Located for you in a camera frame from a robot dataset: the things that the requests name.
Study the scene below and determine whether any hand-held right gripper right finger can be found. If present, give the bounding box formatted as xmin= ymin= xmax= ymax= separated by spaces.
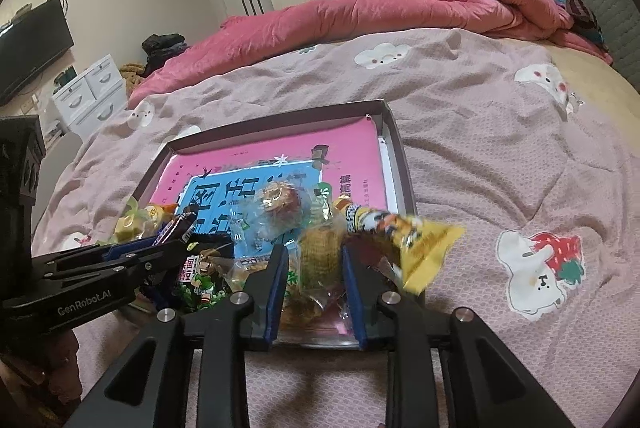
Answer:
xmin=341 ymin=244 xmax=576 ymax=428

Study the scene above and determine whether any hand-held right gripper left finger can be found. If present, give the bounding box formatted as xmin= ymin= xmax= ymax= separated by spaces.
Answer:
xmin=65 ymin=245 xmax=290 ymax=428

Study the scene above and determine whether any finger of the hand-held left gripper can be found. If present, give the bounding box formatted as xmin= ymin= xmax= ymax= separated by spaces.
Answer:
xmin=44 ymin=239 xmax=199 ymax=285
xmin=32 ymin=239 xmax=169 ymax=271

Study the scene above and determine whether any yellow-green candy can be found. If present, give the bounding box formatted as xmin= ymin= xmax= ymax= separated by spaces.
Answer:
xmin=112 ymin=198 xmax=153 ymax=243

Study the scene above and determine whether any orange cracker packet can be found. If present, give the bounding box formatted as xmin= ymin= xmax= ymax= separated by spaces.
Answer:
xmin=225 ymin=255 xmax=351 ymax=334

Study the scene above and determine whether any small yellow cake packet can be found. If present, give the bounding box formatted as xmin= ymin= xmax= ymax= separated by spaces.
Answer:
xmin=299 ymin=228 xmax=347 ymax=291

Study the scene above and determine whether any brown chocolate bar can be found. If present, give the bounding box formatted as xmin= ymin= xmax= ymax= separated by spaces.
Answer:
xmin=150 ymin=204 xmax=201 ymax=246

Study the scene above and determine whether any black green pea packet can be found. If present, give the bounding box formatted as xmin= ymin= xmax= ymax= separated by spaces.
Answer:
xmin=177 ymin=248 xmax=236 ymax=313

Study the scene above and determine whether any round clear pastry packet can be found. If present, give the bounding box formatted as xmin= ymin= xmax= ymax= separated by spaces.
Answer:
xmin=254 ymin=180 xmax=312 ymax=229

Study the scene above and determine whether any yellow cartoon snack packet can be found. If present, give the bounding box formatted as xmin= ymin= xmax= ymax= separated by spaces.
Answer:
xmin=334 ymin=200 xmax=467 ymax=296

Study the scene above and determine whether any dark shallow cardboard box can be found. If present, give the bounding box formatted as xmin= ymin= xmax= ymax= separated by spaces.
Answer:
xmin=135 ymin=99 xmax=418 ymax=349

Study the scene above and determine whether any person's left hand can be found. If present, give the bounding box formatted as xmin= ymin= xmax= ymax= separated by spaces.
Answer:
xmin=10 ymin=332 xmax=84 ymax=412

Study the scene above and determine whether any pink book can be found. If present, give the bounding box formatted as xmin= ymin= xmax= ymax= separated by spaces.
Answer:
xmin=150 ymin=115 xmax=390 ymax=259

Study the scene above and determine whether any white drawer cabinet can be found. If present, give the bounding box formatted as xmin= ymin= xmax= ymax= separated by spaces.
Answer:
xmin=51 ymin=54 xmax=128 ymax=141

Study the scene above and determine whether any brown plush cloth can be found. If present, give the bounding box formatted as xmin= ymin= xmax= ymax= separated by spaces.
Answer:
xmin=119 ymin=62 xmax=148 ymax=93

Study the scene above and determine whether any printed pink blanket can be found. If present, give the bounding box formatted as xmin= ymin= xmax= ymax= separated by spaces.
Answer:
xmin=32 ymin=28 xmax=640 ymax=428

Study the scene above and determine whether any dark clothes pile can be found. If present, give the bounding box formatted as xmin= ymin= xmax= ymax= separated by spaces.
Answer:
xmin=141 ymin=32 xmax=188 ymax=71

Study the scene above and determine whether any black television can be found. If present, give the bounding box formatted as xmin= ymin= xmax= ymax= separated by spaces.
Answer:
xmin=0 ymin=0 xmax=75 ymax=106

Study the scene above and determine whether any pink quilt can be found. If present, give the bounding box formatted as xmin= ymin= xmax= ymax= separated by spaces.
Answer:
xmin=127 ymin=0 xmax=613 ymax=109

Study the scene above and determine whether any beige bed sheet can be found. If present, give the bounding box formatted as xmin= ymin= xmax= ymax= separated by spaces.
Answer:
xmin=545 ymin=40 xmax=640 ymax=109

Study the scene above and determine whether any striped dark clothing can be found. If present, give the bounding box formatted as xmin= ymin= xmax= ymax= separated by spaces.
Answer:
xmin=542 ymin=0 xmax=608 ymax=43

